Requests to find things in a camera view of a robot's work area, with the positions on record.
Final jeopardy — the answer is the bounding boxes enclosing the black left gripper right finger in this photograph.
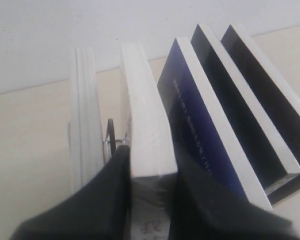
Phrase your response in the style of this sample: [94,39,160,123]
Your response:
[168,172,300,240]

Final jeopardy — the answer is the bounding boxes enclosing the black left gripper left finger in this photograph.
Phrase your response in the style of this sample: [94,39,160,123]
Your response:
[10,145,131,240]

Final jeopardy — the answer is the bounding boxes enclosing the grey white cat book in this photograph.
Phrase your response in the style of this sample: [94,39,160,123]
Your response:
[120,42,178,240]

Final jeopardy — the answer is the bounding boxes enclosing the blue moon cover book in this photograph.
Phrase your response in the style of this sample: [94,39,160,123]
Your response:
[157,37,272,211]

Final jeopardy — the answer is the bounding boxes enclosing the pink red spine book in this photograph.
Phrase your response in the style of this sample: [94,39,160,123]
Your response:
[68,48,105,193]

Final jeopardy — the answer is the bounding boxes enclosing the black spine thin book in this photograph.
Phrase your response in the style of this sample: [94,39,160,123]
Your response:
[191,24,300,196]

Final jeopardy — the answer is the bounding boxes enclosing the dark brown gold book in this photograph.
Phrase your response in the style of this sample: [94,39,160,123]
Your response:
[220,24,300,131]

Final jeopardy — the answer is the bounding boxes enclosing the white wire book rack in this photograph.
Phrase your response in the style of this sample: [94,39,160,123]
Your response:
[103,118,130,165]

